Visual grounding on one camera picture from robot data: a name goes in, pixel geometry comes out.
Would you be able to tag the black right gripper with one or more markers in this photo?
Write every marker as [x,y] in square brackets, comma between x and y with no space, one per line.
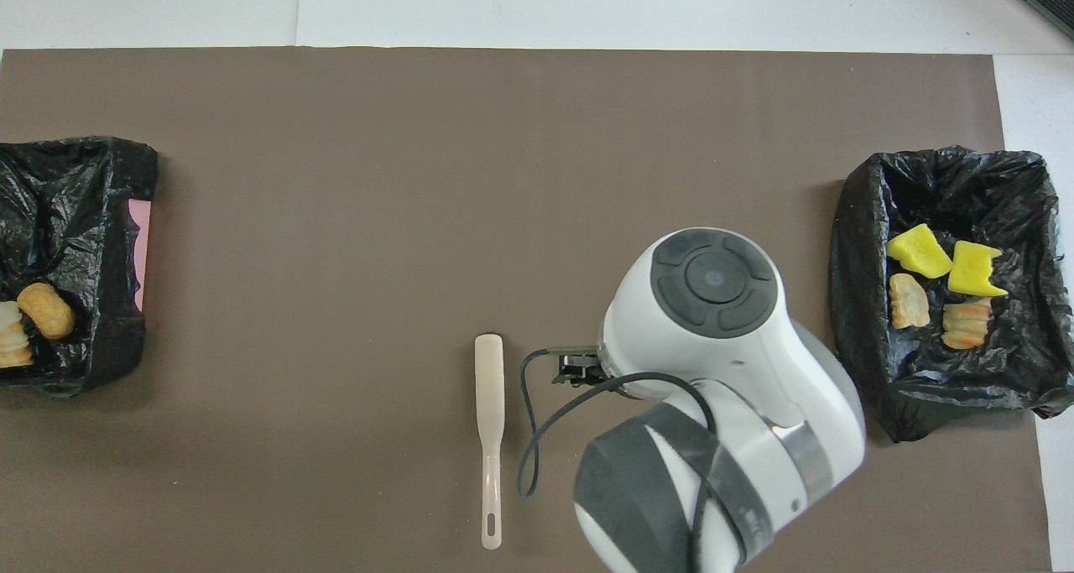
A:
[581,367]

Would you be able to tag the beige hand brush black bristles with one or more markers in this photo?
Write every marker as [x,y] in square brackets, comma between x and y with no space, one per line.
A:
[489,372]

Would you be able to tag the pale striped foam roll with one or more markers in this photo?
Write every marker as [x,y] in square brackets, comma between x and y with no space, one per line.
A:
[909,302]

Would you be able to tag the yellow wedge sponge piece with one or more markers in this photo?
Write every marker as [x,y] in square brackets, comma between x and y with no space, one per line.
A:
[920,252]

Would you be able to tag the orange striped foam roll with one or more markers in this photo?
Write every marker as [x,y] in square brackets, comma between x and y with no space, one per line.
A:
[967,325]
[13,342]

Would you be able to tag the yellow notched sponge piece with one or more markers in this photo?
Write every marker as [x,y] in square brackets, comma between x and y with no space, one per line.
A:
[973,269]

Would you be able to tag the brown foam nugget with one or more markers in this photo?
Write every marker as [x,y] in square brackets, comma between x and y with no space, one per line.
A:
[46,310]

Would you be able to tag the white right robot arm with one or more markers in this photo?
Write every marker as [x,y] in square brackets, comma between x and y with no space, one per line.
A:
[713,346]

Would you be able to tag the pink plastic bin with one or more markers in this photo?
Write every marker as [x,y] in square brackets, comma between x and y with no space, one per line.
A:
[143,254]

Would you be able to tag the brown paper table mat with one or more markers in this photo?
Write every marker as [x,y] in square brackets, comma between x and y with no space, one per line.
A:
[419,179]

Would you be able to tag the black garbage bag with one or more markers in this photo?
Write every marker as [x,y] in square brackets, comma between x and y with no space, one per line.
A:
[84,204]
[864,346]

